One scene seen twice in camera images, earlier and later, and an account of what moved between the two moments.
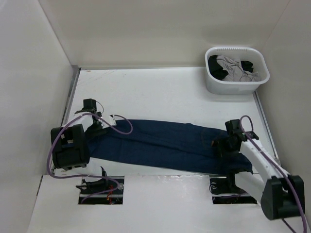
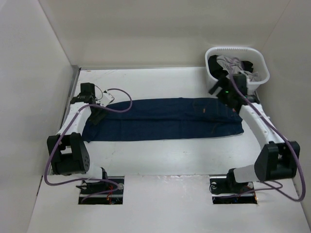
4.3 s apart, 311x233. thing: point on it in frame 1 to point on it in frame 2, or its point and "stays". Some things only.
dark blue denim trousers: [163, 144] to [172, 118]
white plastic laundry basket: [250, 54] stays
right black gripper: [219, 142] to [220, 82]
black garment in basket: [219, 73] stays
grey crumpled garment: [235, 71] stays
